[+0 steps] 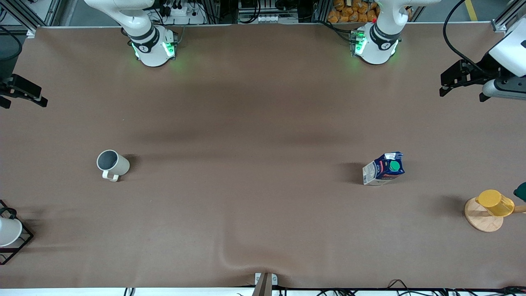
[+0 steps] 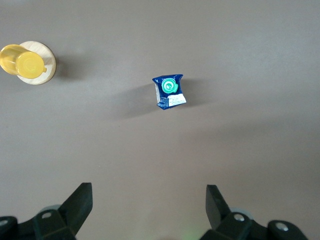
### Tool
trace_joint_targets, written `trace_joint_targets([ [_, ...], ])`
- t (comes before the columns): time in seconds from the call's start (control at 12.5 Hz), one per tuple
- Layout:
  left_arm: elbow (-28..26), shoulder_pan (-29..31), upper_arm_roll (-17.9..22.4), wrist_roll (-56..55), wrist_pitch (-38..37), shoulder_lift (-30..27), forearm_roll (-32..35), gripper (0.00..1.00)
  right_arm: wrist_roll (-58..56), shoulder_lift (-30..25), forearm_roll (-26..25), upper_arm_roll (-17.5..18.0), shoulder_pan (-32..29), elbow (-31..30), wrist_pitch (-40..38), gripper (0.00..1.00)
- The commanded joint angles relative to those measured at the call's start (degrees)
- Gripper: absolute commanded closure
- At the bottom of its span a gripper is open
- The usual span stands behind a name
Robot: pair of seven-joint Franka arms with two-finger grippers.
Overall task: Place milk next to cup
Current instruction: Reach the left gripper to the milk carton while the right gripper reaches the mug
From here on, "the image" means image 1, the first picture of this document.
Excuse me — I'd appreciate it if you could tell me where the black wire rack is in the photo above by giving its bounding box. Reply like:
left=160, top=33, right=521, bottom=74
left=0, top=200, right=35, bottom=266

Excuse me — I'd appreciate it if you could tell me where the white power strip with plugs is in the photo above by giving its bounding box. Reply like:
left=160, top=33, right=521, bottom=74
left=158, top=0, right=207, bottom=25

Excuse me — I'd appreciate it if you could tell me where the wooden mug stand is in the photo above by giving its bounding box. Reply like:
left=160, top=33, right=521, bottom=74
left=464, top=197, right=526, bottom=233

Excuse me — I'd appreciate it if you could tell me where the beige mug with grey inside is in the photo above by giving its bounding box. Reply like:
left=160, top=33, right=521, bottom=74
left=96, top=149, right=131, bottom=182

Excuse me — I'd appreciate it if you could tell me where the brown table cover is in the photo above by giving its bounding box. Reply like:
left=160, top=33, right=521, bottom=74
left=0, top=23, right=526, bottom=289

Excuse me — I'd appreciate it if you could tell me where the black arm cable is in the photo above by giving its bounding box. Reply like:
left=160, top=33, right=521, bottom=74
left=442, top=0, right=491, bottom=77
left=0, top=25, right=23, bottom=79

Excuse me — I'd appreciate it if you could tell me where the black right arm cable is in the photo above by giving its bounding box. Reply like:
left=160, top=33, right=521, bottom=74
left=0, top=25, right=23, bottom=79

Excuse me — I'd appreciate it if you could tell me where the blue white milk carton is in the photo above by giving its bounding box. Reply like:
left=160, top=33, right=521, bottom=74
left=362, top=151, right=406, bottom=186

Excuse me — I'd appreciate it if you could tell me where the yellow plastic cup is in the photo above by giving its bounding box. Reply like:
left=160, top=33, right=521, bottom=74
left=475, top=189, right=515, bottom=217

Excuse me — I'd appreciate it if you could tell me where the white cup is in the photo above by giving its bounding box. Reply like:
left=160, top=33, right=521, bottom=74
left=0, top=216, right=23, bottom=247

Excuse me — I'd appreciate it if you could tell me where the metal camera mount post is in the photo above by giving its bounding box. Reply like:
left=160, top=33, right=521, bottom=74
left=251, top=272, right=278, bottom=296

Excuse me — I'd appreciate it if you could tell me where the orange snack bags pile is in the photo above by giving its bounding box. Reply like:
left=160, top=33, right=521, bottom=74
left=327, top=0, right=379, bottom=24

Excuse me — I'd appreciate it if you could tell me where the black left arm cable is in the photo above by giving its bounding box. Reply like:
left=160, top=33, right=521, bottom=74
left=442, top=0, right=491, bottom=77

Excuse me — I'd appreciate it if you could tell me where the black floor cables bundle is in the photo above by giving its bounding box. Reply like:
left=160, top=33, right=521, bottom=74
left=279, top=279, right=526, bottom=296

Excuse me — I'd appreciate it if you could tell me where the aluminium frame post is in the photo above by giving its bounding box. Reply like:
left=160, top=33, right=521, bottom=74
left=0, top=0, right=63, bottom=38
left=491, top=0, right=526, bottom=33

